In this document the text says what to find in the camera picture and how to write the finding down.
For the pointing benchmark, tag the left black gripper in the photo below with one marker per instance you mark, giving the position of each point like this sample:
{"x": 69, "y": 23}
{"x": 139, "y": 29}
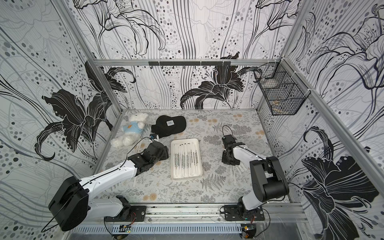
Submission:
{"x": 165, "y": 153}

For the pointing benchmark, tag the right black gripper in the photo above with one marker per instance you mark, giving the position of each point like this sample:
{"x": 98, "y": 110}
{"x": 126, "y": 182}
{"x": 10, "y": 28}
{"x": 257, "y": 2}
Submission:
{"x": 228, "y": 145}

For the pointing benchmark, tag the straw later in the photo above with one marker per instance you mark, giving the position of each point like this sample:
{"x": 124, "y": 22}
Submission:
{"x": 196, "y": 160}

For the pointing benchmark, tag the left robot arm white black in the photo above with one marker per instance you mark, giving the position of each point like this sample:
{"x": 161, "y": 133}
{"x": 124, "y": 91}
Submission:
{"x": 76, "y": 200}

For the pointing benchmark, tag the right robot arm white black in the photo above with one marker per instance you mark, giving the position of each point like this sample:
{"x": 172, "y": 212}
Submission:
{"x": 267, "y": 176}

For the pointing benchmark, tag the white storage tray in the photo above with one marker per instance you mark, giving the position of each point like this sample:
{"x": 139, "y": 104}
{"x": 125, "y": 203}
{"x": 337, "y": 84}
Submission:
{"x": 186, "y": 159}

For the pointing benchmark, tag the black cap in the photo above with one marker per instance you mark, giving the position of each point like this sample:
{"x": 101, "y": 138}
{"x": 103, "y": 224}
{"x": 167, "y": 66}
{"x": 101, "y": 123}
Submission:
{"x": 166, "y": 126}

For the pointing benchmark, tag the white teddy bear blue shirt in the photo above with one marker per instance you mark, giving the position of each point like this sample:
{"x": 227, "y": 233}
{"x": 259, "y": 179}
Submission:
{"x": 132, "y": 131}

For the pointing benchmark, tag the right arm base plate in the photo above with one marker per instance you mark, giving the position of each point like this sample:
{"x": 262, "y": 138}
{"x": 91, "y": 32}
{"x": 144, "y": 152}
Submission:
{"x": 234, "y": 213}

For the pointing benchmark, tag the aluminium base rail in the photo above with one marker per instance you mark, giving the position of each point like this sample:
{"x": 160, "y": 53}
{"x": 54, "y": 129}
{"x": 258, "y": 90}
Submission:
{"x": 187, "y": 213}

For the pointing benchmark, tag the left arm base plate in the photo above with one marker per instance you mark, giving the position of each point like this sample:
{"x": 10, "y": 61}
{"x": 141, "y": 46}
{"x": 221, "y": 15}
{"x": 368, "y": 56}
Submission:
{"x": 130, "y": 214}

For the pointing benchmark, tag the white cable duct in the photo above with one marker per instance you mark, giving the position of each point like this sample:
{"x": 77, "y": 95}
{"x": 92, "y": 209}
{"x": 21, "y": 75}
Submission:
{"x": 160, "y": 229}

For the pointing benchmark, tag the black wire basket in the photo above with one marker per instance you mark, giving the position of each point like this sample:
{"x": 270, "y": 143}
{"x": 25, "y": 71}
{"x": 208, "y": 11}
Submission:
{"x": 281, "y": 91}

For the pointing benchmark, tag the black wall bar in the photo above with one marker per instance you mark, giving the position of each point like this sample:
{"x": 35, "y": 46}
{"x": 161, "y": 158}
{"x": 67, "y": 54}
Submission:
{"x": 186, "y": 63}

